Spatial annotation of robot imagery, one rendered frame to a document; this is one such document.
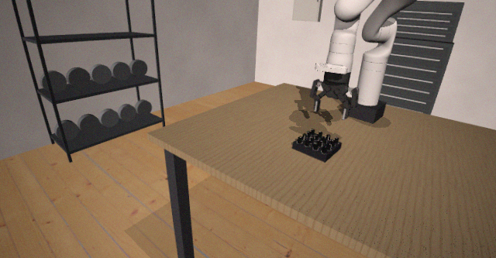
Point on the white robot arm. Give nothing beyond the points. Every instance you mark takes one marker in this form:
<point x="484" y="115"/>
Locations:
<point x="379" y="28"/>

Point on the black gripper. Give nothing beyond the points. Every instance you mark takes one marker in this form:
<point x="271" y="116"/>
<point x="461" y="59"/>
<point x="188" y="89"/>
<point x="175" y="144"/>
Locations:
<point x="336" y="91"/>

